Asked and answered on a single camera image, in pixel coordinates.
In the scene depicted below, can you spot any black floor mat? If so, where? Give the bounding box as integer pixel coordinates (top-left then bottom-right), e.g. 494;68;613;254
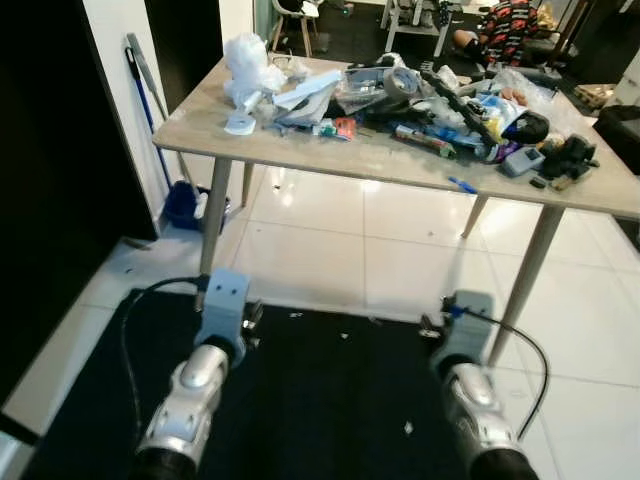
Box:
20;288;476;480

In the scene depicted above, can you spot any blue dustpan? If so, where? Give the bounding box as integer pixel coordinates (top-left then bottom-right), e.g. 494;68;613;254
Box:
162;180;233;233

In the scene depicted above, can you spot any blue pen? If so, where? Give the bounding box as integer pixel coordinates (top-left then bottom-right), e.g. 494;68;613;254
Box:
447;175;480;195

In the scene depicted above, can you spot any light wooden table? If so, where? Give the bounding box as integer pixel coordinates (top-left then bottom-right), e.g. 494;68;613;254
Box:
155;55;640;366

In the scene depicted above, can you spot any long blue packet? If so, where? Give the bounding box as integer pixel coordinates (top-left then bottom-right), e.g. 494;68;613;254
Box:
394;122;458;160

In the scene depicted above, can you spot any small grey box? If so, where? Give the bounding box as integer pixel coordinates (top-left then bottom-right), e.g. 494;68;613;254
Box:
500;147;547;180

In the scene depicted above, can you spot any white round lid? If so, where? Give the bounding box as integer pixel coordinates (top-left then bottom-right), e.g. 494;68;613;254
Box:
225;113;257;137

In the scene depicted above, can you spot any red snack packet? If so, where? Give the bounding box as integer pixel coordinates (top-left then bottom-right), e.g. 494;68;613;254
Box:
319;117;359;142

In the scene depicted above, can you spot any black mechanical part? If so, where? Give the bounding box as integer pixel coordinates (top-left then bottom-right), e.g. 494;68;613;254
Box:
539;132;602;188

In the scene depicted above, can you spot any black rounded cap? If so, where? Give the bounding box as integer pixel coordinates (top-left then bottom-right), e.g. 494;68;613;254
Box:
504;111;552;147

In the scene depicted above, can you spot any long black tool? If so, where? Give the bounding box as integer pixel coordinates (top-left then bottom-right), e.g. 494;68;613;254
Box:
419;64;503;148

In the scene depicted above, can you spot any white flat paper box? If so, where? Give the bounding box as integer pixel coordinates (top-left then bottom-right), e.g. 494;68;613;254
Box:
273;69;347;127

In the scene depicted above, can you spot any grey tape roll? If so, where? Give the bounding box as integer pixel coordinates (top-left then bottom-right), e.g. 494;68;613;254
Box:
382;66;422;102

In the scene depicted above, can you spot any white crumpled plastic bag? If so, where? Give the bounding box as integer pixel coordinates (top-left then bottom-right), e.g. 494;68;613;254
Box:
221;32;288;111

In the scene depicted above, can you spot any clear plastic bag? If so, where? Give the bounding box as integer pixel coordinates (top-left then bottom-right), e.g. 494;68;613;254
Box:
494;68;563;123

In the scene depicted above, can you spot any tall black cabinet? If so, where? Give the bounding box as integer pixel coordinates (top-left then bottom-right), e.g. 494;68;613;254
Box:
0;0;158;403

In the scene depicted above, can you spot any black bag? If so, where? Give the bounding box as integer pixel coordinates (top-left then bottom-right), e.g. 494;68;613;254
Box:
594;104;640;177

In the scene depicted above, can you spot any person in red patterned clothes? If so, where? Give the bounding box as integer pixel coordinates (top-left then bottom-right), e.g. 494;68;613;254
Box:
450;0;563;67

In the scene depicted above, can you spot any wooden chair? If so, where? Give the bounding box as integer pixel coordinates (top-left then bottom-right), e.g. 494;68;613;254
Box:
268;0;323;58

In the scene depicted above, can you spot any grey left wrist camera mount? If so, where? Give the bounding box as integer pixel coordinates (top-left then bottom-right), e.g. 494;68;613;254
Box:
195;267;252;346

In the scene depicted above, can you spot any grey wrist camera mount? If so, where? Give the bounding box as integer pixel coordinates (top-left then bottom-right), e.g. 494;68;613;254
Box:
440;290;497;367
195;267;252;346

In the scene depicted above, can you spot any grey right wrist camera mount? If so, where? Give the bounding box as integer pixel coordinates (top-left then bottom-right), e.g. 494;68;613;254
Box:
440;290;497;367

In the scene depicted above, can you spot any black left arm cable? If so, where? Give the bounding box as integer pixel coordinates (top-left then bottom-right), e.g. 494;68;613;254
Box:
120;277;208;413

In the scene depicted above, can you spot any white stool frame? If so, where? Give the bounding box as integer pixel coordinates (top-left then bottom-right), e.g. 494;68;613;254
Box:
380;0;453;57

